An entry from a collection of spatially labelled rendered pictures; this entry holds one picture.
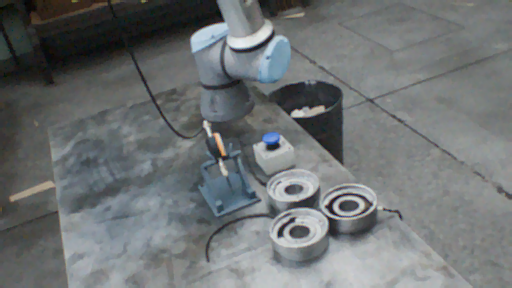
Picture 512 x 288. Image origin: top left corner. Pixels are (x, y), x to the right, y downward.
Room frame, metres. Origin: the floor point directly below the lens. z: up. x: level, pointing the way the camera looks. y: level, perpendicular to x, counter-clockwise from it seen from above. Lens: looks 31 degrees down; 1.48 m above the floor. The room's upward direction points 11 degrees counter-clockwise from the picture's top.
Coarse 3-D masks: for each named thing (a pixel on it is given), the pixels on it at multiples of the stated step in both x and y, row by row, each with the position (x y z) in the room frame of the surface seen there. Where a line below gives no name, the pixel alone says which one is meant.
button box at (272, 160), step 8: (280, 136) 1.08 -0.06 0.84; (256, 144) 1.07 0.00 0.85; (264, 144) 1.06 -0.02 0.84; (280, 144) 1.05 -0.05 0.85; (288, 144) 1.04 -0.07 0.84; (256, 152) 1.05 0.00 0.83; (264, 152) 1.03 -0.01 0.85; (272, 152) 1.02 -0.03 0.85; (280, 152) 1.02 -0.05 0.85; (288, 152) 1.02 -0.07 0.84; (256, 160) 1.07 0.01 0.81; (264, 160) 1.01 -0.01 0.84; (272, 160) 1.01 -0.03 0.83; (280, 160) 1.01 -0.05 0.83; (288, 160) 1.02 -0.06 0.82; (264, 168) 1.02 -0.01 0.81; (272, 168) 1.01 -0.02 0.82; (280, 168) 1.01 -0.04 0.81
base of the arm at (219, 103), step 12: (204, 84) 1.33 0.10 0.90; (228, 84) 1.31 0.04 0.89; (240, 84) 1.33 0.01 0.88; (204, 96) 1.34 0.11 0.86; (216, 96) 1.31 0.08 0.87; (228, 96) 1.31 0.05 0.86; (240, 96) 1.32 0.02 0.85; (252, 96) 1.35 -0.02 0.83; (204, 108) 1.33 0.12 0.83; (216, 108) 1.32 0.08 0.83; (228, 108) 1.30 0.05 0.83; (240, 108) 1.30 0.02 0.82; (252, 108) 1.33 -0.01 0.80; (216, 120) 1.30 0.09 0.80; (228, 120) 1.29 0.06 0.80
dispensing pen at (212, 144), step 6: (204, 126) 1.00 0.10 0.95; (210, 132) 1.00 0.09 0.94; (210, 138) 0.98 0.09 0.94; (210, 144) 0.97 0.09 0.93; (216, 144) 0.97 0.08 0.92; (210, 150) 0.97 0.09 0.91; (216, 150) 0.96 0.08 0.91; (216, 156) 0.95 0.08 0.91; (222, 162) 0.96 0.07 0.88; (222, 168) 0.95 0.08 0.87; (228, 174) 0.95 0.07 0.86; (228, 180) 0.94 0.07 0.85
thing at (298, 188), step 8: (280, 176) 0.94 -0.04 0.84; (288, 176) 0.94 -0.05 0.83; (296, 176) 0.94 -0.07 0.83; (304, 176) 0.93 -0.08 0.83; (312, 176) 0.92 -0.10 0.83; (272, 184) 0.92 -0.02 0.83; (288, 184) 0.92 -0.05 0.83; (296, 184) 0.91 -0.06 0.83; (304, 184) 0.90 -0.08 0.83; (272, 192) 0.90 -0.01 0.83; (280, 192) 0.89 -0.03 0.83; (288, 192) 0.91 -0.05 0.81; (296, 192) 0.91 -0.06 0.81; (304, 192) 0.88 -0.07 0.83; (312, 192) 0.86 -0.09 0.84; (320, 192) 0.88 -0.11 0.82; (272, 200) 0.87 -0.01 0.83; (280, 200) 0.85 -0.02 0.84; (288, 200) 0.85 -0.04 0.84; (296, 200) 0.84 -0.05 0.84; (304, 200) 0.84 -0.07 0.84; (312, 200) 0.85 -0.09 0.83; (280, 208) 0.86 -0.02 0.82; (288, 208) 0.85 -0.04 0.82; (296, 208) 0.84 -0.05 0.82; (312, 208) 0.86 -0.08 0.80
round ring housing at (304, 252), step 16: (304, 208) 0.81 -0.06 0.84; (272, 224) 0.79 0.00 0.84; (304, 224) 0.78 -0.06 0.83; (320, 224) 0.77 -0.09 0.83; (272, 240) 0.75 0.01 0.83; (288, 240) 0.75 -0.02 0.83; (304, 240) 0.74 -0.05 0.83; (320, 240) 0.72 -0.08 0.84; (288, 256) 0.72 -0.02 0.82; (304, 256) 0.71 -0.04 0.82
